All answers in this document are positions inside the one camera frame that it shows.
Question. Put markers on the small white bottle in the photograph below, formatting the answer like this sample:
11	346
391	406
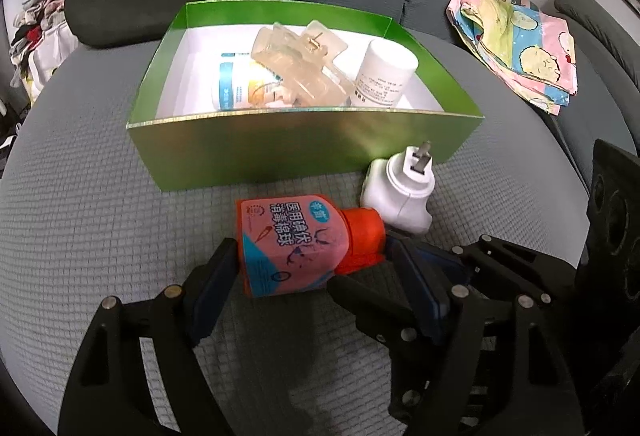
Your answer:
385	71

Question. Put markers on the white bottle blue orange label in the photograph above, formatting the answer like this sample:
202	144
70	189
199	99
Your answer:
235	81

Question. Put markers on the green cardboard box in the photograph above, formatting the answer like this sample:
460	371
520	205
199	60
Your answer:
280	146

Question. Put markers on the beige hair claw clip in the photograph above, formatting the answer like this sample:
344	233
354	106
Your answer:
300	71

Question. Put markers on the grey armchair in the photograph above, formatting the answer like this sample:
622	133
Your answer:
595	31

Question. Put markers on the cartoon printed blanket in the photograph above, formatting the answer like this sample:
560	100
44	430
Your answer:
525	46

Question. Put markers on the pile of clothes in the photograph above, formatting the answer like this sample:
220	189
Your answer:
40	41

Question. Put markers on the grey sofa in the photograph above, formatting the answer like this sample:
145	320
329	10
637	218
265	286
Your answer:
75	176

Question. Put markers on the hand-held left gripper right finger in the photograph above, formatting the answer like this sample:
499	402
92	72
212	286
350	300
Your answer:
425	286

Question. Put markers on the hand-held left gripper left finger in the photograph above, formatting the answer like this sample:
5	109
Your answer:
212	296

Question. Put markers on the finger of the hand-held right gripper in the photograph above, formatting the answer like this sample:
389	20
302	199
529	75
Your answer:
515	256
370	311

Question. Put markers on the white plug-in adapter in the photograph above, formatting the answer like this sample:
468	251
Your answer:
395	191

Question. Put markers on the orange bottle pink label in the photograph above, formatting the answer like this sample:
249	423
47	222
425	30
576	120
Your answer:
295	241

